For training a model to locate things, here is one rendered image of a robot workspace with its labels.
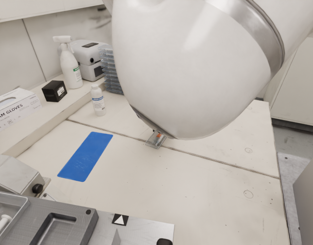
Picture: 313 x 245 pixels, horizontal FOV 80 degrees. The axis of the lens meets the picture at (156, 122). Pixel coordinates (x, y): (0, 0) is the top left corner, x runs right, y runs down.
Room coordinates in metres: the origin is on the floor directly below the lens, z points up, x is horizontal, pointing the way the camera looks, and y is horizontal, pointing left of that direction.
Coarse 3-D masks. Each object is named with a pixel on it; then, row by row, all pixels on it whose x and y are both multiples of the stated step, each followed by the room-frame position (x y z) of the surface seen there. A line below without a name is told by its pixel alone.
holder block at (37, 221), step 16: (32, 208) 0.14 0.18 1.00; (48, 208) 0.14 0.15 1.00; (64, 208) 0.14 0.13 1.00; (80, 208) 0.14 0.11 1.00; (16, 224) 0.12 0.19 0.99; (32, 224) 0.12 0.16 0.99; (48, 224) 0.12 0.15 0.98; (64, 224) 0.12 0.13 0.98; (80, 224) 0.12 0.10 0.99; (16, 240) 0.10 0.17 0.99; (32, 240) 0.10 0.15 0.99; (48, 240) 0.10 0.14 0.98; (64, 240) 0.10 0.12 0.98; (80, 240) 0.10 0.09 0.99
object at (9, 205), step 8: (0, 200) 0.14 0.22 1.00; (8, 200) 0.14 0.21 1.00; (16, 200) 0.14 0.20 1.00; (24, 200) 0.14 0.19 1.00; (0, 208) 0.13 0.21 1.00; (8, 208) 0.13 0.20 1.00; (16, 208) 0.13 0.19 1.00; (0, 216) 0.12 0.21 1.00; (8, 216) 0.12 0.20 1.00; (0, 224) 0.11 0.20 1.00; (0, 232) 0.10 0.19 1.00
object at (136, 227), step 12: (108, 216) 0.14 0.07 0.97; (132, 216) 0.14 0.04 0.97; (96, 228) 0.12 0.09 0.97; (108, 228) 0.12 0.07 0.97; (120, 228) 0.12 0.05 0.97; (132, 228) 0.12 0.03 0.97; (144, 228) 0.12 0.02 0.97; (156, 228) 0.12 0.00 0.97; (168, 228) 0.12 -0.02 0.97; (96, 240) 0.11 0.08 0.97; (108, 240) 0.09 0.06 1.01; (120, 240) 0.10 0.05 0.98; (132, 240) 0.11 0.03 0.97; (144, 240) 0.11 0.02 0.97; (156, 240) 0.11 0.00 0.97
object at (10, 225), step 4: (0, 192) 0.16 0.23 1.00; (20, 196) 0.15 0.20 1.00; (28, 200) 0.15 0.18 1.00; (24, 204) 0.14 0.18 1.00; (28, 204) 0.14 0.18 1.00; (24, 208) 0.13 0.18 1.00; (20, 212) 0.13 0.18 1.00; (16, 216) 0.12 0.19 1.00; (12, 220) 0.12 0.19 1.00; (16, 220) 0.12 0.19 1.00; (8, 224) 0.11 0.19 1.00; (12, 224) 0.11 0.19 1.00; (8, 228) 0.11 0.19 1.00; (4, 232) 0.10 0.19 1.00; (0, 236) 0.10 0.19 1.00; (4, 236) 0.10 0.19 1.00; (0, 240) 0.09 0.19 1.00
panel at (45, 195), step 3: (42, 192) 0.21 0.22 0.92; (45, 192) 0.21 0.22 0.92; (48, 192) 0.21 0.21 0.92; (42, 195) 0.20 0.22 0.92; (45, 195) 0.20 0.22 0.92; (48, 195) 0.21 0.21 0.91; (51, 195) 0.21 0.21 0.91; (42, 198) 0.20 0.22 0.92; (45, 198) 0.20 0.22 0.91; (48, 198) 0.20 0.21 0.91; (51, 198) 0.21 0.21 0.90; (54, 198) 0.21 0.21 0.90; (57, 201) 0.21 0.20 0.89
